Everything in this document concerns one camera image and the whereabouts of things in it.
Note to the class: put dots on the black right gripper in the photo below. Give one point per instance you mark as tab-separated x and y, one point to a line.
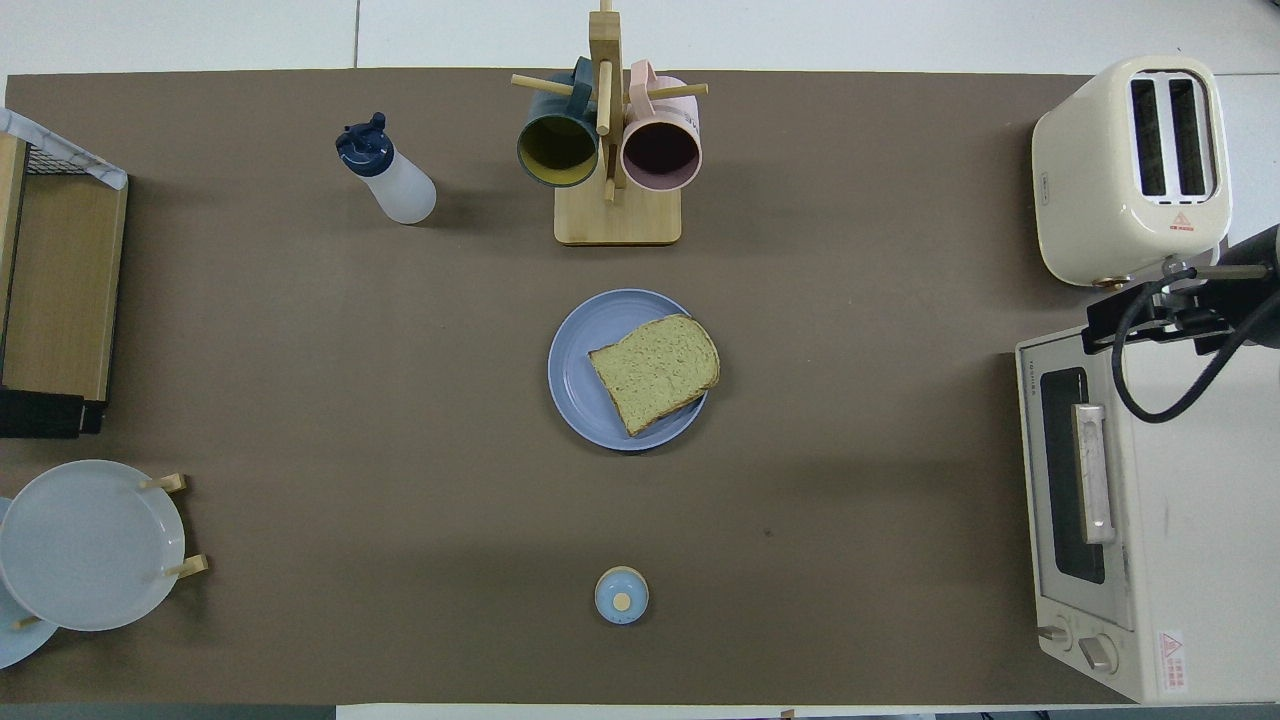
1255	290

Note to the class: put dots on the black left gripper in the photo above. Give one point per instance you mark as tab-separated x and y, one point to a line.
15	415

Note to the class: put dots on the squeeze bottle with navy cap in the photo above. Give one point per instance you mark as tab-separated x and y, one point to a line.
405	190

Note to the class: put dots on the slice of bread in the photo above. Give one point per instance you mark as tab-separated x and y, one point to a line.
655	370

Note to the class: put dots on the wooden plate rack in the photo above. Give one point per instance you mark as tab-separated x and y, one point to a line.
178	483

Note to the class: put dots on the grey white plate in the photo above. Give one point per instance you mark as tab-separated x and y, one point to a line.
85	545

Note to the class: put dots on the light blue plate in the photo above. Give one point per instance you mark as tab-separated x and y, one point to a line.
15	645

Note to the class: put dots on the cream toaster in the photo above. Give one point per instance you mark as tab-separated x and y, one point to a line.
1085	190

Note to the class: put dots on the brown table mat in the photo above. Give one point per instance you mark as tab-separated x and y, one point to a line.
300	400

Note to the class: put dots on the white toaster oven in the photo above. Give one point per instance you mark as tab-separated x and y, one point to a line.
1180	560

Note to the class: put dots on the pink mug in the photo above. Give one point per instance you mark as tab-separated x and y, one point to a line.
660	152

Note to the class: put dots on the wooden mug tree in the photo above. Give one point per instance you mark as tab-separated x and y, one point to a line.
618	222

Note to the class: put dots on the dark teal mug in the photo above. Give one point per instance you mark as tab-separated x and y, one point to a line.
556	152

